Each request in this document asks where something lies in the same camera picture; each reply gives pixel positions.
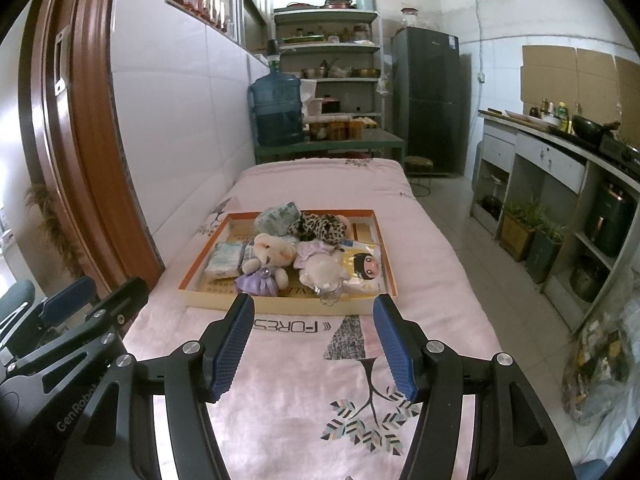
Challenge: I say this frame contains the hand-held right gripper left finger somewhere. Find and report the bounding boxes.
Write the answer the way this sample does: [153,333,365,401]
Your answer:
[117,292,256,480]

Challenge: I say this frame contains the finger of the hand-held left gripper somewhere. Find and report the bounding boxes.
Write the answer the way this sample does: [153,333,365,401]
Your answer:
[11,277,151,395]
[0,276,99,361]

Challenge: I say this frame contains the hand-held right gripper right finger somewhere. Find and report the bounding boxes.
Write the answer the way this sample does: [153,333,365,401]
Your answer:
[372,293,576,480]

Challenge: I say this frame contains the orange rimmed cardboard box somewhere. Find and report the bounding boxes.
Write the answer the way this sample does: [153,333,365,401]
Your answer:
[178,208,401,317]

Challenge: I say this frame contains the cartoon face packet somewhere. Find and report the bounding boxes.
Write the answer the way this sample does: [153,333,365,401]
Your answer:
[340,240,390,297]

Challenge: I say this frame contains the mint patterned tissue pack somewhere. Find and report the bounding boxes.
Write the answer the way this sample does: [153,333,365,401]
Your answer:
[205,241,251,279]
[255,201,301,236]

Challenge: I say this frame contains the teddy bear purple dress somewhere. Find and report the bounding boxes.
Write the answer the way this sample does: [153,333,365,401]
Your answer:
[234,232,297,301]

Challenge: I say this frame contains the white plush pink dress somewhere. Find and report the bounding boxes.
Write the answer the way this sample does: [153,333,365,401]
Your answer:
[294,240,353,293]

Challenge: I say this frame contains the leopard print cloth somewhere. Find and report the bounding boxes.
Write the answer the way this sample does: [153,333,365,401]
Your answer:
[287,212,348,244]

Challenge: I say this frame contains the dried plant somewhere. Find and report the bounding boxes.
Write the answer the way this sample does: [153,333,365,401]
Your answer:
[24,182,76,273]

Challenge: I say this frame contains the yellow planter with plant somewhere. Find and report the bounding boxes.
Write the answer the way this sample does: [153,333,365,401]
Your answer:
[500,200,544,261]

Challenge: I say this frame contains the green planter with plant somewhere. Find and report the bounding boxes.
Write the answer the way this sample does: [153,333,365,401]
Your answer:
[527,225,566,283]

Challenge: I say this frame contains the round green stool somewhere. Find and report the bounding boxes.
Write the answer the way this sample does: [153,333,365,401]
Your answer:
[404,156,434,196]

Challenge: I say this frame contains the dark metal pot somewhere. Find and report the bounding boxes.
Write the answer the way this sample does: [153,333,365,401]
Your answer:
[569,255,608,303]

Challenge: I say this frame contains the green low table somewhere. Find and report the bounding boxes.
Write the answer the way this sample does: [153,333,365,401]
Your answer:
[254,129,408,166]

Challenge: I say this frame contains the clear plastic rubbish bag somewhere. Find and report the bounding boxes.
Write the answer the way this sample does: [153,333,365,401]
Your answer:
[562,305,640,466]

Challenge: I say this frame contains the row of amber jars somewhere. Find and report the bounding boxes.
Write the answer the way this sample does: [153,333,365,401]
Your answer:
[307,116,383,141]

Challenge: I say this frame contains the blue water jug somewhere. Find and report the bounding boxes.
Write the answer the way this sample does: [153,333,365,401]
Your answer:
[248,71,304,147]

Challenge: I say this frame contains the grey counter cabinet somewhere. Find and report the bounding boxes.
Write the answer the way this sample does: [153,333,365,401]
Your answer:
[470,110,640,331]

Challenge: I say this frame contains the dark grey fridge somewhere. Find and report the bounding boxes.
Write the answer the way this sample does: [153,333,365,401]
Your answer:
[391,25,463,176]

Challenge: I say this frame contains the wooden cutting board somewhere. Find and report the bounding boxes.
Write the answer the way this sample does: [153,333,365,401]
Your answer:
[477,107,531,124]

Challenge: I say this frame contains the black wok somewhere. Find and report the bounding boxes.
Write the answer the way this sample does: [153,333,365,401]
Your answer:
[571,114,622,143]

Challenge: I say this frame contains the black gas stove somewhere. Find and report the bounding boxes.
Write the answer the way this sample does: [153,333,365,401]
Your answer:
[597,137,640,178]

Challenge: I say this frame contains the white shelf unit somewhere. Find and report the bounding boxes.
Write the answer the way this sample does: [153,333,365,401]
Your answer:
[272,7,386,133]

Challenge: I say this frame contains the brown wooden door frame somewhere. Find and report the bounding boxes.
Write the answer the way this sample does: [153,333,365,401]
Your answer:
[17,0,166,301]

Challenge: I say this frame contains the cardboard wall sheet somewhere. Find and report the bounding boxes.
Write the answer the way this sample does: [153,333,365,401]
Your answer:
[614,55,640,116]
[520,45,578,106]
[575,47,618,111]

